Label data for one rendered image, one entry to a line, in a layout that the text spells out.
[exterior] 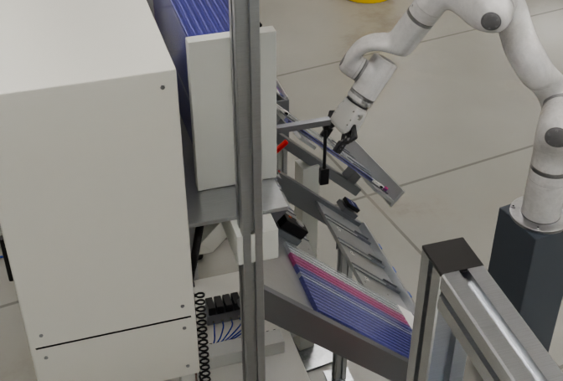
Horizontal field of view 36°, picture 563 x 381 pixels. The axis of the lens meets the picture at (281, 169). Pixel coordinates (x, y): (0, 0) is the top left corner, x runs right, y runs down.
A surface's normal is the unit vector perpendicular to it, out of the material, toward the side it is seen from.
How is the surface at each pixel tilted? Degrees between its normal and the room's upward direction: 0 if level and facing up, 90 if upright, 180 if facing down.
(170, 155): 90
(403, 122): 0
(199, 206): 0
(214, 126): 90
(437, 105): 0
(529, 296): 90
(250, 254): 90
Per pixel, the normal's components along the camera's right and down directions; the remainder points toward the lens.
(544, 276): 0.44, 0.52
